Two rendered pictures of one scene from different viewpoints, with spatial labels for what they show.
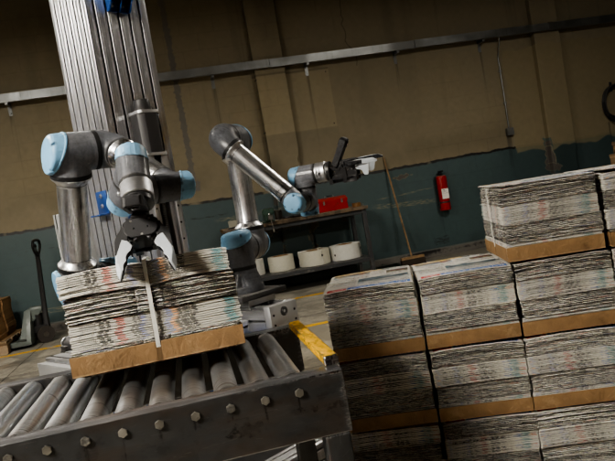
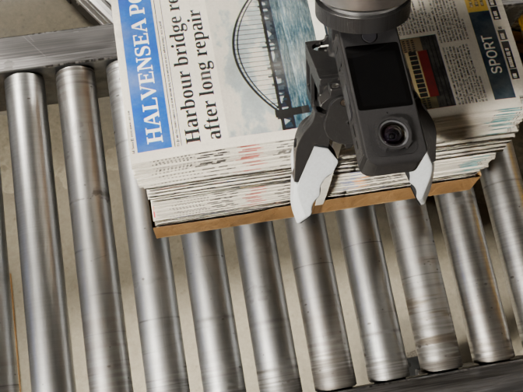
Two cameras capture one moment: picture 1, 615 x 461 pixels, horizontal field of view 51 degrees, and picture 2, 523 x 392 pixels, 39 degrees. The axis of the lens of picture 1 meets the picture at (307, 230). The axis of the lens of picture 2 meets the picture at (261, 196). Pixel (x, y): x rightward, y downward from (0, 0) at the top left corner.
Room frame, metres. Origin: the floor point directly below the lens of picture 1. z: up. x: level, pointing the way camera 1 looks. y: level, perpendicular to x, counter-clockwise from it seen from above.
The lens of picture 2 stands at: (1.20, 0.46, 1.68)
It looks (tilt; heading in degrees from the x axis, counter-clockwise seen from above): 75 degrees down; 351
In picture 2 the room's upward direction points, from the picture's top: 10 degrees clockwise
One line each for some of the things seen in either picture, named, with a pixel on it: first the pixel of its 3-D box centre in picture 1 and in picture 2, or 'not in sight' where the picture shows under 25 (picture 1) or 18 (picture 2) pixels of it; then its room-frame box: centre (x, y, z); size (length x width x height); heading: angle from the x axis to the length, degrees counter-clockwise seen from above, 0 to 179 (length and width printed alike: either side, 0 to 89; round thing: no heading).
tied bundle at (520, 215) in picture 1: (535, 216); not in sight; (2.12, -0.74, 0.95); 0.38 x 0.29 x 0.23; 174
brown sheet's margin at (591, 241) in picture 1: (539, 241); not in sight; (2.12, -0.74, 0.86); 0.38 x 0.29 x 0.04; 174
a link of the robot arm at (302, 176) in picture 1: (303, 176); not in sight; (2.50, -0.02, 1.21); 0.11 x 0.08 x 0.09; 71
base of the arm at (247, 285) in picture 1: (242, 278); not in sight; (2.46, 0.27, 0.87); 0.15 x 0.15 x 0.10
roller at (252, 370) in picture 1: (250, 367); (451, 185); (1.46, 0.18, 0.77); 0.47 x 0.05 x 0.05; 10
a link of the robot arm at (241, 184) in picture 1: (242, 192); not in sight; (2.58, 0.23, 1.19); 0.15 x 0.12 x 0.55; 161
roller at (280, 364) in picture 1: (277, 360); (500, 177); (1.48, 0.12, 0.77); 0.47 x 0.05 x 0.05; 10
